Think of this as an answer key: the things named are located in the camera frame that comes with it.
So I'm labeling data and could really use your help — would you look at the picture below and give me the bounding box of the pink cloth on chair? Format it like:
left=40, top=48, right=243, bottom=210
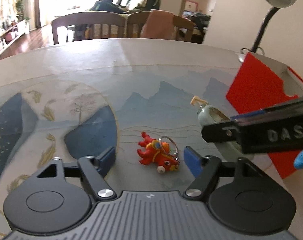
left=141, top=9, right=176, bottom=40

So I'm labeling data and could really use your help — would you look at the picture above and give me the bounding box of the right dark wooden chair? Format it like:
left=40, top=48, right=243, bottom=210
left=126, top=10, right=194, bottom=42

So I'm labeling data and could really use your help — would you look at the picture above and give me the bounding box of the red ox keychain figure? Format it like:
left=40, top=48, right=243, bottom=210
left=137, top=131, right=180, bottom=174

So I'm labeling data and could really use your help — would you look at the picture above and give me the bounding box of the sofa with clothes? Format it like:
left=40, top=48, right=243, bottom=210
left=87, top=0, right=161, bottom=14

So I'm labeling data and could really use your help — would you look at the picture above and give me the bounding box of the grey correction tape dispenser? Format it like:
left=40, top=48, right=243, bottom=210
left=190, top=95, right=254, bottom=162

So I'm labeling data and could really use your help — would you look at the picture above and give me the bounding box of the wooden tv console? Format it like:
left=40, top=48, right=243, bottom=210
left=0, top=20, right=29, bottom=60

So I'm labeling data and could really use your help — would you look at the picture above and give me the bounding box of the dark wooden chair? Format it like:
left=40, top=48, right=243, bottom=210
left=126, top=10, right=194, bottom=42
left=51, top=11, right=126, bottom=44

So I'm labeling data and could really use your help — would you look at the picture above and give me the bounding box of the red cardboard box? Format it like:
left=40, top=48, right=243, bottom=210
left=226, top=53, right=303, bottom=179

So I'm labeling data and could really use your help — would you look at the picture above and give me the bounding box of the patterned table mat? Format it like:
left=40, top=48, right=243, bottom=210
left=0, top=65, right=237, bottom=239

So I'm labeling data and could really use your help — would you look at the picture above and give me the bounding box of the left dark wooden chair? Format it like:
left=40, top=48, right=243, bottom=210
left=51, top=11, right=126, bottom=44

